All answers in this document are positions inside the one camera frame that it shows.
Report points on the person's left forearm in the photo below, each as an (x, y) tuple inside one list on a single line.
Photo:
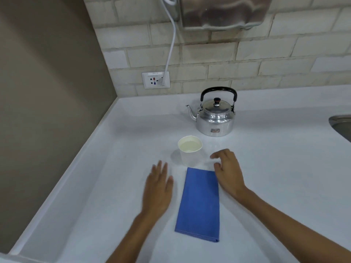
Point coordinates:
[(134, 238)]

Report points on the white paper cup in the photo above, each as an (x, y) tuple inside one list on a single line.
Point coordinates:
[(190, 150)]

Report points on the person's right forearm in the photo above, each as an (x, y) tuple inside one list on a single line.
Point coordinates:
[(288, 227)]

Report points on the stainless steel wall appliance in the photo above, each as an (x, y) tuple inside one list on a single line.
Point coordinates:
[(222, 10)]

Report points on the person's right thumb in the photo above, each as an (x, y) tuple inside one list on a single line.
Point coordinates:
[(217, 169)]

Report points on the person's left hand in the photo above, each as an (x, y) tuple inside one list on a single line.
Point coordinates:
[(156, 191)]

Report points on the person's right hand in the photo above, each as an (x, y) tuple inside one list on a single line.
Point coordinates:
[(230, 173)]

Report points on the white power plug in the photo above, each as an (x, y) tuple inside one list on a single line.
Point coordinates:
[(161, 81)]

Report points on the person's left thumb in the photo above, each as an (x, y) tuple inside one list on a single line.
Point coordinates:
[(170, 183)]

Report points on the white wall socket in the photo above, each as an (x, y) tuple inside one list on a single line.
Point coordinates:
[(150, 80)]

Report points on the blue folded cloth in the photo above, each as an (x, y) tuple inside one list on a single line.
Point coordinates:
[(198, 205)]

